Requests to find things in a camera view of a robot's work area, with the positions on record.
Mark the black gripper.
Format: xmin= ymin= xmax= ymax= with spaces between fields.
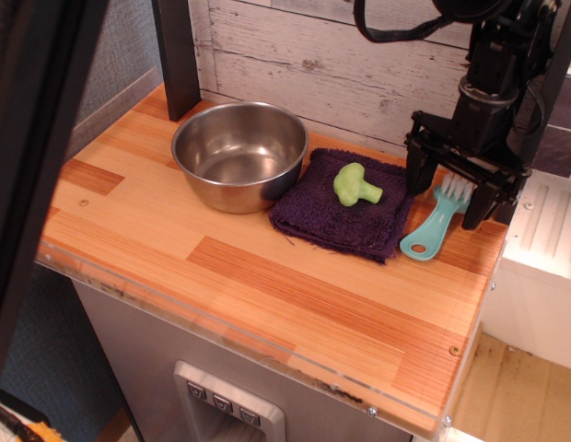
xmin=405 ymin=80 xmax=530 ymax=230

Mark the teal dish brush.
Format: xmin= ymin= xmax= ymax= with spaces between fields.
xmin=400 ymin=173 xmax=475 ymax=262

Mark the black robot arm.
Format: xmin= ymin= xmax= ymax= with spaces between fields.
xmin=405 ymin=1 xmax=561 ymax=230

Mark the dark purple folded cloth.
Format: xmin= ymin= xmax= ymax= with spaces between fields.
xmin=269 ymin=147 xmax=414 ymax=263

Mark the green toy broccoli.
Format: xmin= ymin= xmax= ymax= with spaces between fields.
xmin=333 ymin=162 xmax=383 ymax=207

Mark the white toy sink unit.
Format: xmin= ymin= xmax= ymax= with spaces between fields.
xmin=481 ymin=171 xmax=571 ymax=368

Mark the stainless steel bowl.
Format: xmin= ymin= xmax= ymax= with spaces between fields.
xmin=171 ymin=102 xmax=309 ymax=214

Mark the clear acrylic edge guard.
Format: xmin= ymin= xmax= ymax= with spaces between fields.
xmin=36 ymin=243 xmax=451 ymax=441

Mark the silver dispenser button panel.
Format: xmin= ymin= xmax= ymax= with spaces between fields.
xmin=173 ymin=361 xmax=286 ymax=441

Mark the grey toy fridge cabinet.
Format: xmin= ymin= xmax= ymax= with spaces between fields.
xmin=74 ymin=283 xmax=411 ymax=441

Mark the orange object bottom left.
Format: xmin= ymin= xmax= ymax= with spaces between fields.
xmin=16 ymin=423 xmax=64 ymax=442

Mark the dark right frame post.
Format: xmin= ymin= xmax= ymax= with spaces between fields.
xmin=509 ymin=1 xmax=571 ymax=179

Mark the dark frame post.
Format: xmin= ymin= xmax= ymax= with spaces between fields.
xmin=151 ymin=0 xmax=201 ymax=122
xmin=509 ymin=1 xmax=571 ymax=179

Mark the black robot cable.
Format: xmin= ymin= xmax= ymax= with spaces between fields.
xmin=352 ymin=0 xmax=457 ymax=44

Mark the dark left frame post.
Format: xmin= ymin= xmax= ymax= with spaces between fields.
xmin=151 ymin=0 xmax=201 ymax=122

